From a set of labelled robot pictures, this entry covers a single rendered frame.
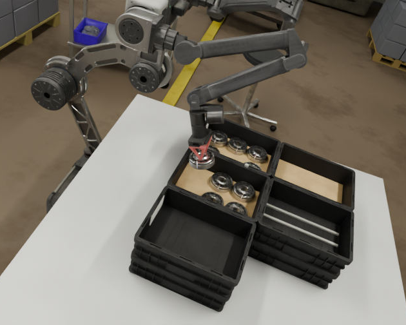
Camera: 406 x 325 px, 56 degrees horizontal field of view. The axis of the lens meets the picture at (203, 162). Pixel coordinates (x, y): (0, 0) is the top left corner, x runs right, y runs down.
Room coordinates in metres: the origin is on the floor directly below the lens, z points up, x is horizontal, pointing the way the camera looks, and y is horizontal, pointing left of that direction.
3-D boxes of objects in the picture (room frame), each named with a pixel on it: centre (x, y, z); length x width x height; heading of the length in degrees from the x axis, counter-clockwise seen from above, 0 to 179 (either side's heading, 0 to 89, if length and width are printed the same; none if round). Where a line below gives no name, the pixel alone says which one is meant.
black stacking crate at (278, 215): (1.15, -0.50, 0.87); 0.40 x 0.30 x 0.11; 83
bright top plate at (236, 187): (1.26, -0.22, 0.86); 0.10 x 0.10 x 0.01
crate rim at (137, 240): (0.90, -0.06, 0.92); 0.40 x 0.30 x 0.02; 83
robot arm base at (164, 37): (1.25, 0.26, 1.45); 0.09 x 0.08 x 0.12; 178
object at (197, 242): (0.90, -0.06, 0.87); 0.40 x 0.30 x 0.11; 83
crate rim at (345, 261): (1.15, -0.50, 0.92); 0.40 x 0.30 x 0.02; 83
